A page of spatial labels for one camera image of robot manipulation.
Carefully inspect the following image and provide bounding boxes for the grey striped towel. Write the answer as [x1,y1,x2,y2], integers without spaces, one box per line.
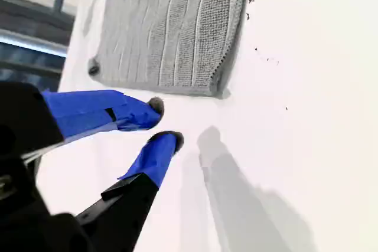
[87,0,254,99]

